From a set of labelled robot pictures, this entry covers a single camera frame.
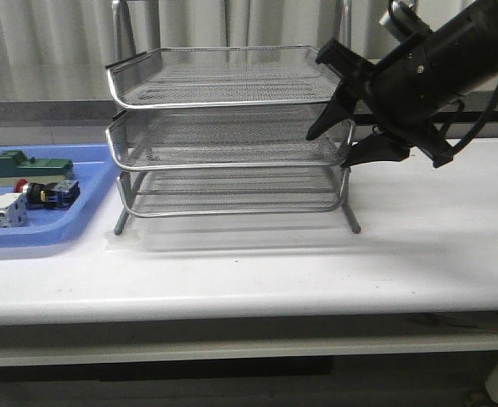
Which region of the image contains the silver metal rack frame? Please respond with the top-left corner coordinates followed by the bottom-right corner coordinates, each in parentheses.
top-left (112, 1), bottom-right (361, 234)

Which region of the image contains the red emergency stop button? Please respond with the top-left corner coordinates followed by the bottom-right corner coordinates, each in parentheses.
top-left (14, 179), bottom-right (81, 209)

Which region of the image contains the dark steel back counter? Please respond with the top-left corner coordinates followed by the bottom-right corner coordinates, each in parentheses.
top-left (0, 88), bottom-right (498, 123)

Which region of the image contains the blue plastic tray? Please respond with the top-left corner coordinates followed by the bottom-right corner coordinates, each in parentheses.
top-left (0, 144), bottom-right (119, 248)

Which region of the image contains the green electrical module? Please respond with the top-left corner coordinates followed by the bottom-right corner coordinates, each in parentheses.
top-left (0, 150), bottom-right (74, 187)

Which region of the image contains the white circuit breaker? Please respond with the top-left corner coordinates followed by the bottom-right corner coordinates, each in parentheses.
top-left (0, 192), bottom-right (28, 228)

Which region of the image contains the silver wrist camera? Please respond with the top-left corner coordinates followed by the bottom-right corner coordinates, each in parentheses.
top-left (379, 1), bottom-right (433, 42)

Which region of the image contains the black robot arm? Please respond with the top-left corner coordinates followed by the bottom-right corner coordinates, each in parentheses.
top-left (306, 1), bottom-right (498, 168)

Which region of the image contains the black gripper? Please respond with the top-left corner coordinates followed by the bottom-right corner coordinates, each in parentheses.
top-left (305, 39), bottom-right (453, 168)

